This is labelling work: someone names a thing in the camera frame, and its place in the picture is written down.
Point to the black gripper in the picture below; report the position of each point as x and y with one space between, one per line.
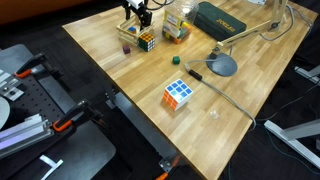
135 6

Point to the small Rubik's cube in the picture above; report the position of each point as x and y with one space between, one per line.
132 29

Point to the medium black Rubik's cube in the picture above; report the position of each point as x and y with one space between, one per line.
146 42

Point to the purple cube block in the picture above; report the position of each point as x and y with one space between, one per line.
126 49

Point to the green cube block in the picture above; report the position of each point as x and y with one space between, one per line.
176 60

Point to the large white Rubik's cube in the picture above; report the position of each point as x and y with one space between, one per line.
177 94

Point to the light wooden crate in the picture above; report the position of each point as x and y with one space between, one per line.
128 36

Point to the clear container of colourful blocks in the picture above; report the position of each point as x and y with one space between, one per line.
176 26

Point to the dark green zipped case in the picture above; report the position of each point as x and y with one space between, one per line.
218 21

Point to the grey round lamp base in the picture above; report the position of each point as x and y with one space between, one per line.
222 65

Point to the grey metal bar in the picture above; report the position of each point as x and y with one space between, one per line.
140 126

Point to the small clear plastic piece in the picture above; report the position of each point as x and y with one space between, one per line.
214 114

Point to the black perforated breadboard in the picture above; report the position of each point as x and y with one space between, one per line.
33 100

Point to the aluminium extrusion profile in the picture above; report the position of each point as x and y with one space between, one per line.
23 133

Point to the white tape strip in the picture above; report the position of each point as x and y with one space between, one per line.
50 165

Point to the silver metal bracket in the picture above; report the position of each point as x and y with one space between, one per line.
11 91

